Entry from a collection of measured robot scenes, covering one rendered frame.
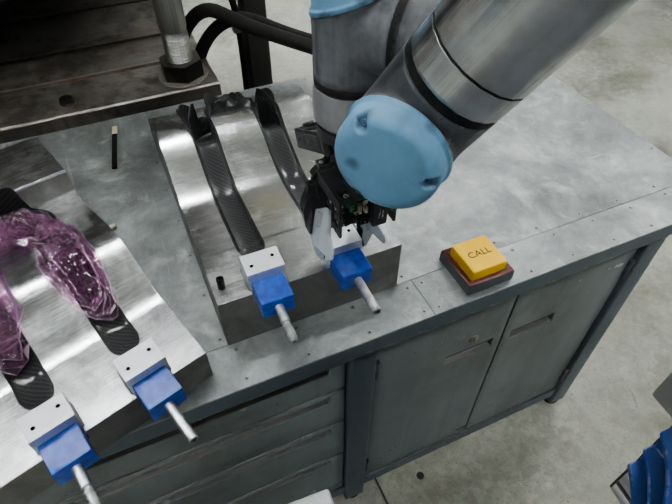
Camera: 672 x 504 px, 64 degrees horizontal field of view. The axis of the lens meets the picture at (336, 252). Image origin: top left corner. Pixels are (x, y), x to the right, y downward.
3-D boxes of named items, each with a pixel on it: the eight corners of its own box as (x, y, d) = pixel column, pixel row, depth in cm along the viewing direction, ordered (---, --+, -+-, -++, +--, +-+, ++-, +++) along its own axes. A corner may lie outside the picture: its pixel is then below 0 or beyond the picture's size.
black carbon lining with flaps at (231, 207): (343, 238, 77) (344, 187, 70) (236, 273, 72) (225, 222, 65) (265, 115, 98) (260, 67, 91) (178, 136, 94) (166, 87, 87)
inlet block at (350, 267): (393, 318, 68) (397, 291, 64) (357, 331, 67) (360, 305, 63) (349, 248, 76) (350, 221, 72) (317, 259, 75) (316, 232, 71)
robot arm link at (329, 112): (300, 70, 53) (374, 54, 55) (302, 110, 56) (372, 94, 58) (331, 108, 48) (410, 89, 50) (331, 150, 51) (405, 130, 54)
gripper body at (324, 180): (336, 243, 59) (336, 155, 50) (307, 196, 65) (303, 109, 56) (397, 224, 61) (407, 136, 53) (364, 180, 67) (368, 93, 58)
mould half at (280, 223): (396, 285, 80) (405, 220, 70) (228, 346, 73) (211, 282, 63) (281, 115, 111) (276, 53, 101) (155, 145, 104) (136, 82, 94)
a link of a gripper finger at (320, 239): (315, 286, 66) (331, 230, 60) (298, 254, 70) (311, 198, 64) (338, 283, 67) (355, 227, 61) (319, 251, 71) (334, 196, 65)
